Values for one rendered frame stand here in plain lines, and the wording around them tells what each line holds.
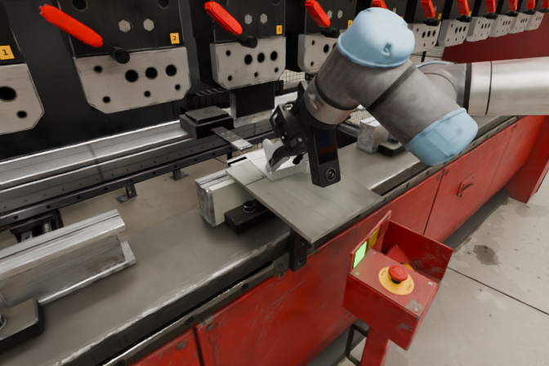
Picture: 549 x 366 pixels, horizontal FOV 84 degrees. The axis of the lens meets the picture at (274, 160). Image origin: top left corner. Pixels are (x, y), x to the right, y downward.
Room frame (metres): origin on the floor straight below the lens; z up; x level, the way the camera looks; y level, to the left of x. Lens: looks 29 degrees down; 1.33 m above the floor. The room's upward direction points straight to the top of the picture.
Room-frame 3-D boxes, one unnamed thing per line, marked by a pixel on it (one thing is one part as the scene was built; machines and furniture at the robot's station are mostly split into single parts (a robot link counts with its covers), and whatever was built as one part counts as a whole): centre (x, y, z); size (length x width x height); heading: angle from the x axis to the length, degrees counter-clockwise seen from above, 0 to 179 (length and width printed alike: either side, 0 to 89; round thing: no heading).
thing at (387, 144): (0.94, -0.47, 0.89); 0.30 x 0.05 x 0.03; 128
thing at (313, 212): (0.50, -0.05, 1.00); 0.26 x 0.18 x 0.01; 38
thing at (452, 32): (1.09, -0.57, 1.26); 0.15 x 0.09 x 0.17; 128
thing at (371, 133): (1.39, -0.95, 0.92); 1.67 x 0.06 x 0.10; 128
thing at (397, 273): (0.45, -0.26, 0.79); 0.04 x 0.04 x 0.04
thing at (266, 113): (0.62, 0.04, 1.13); 0.10 x 0.02 x 0.10; 128
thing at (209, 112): (0.75, 0.15, 1.01); 0.26 x 0.12 x 0.05; 38
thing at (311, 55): (0.72, -0.09, 1.26); 0.15 x 0.09 x 0.17; 128
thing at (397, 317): (0.49, -0.29, 0.75); 0.20 x 0.16 x 0.18; 138
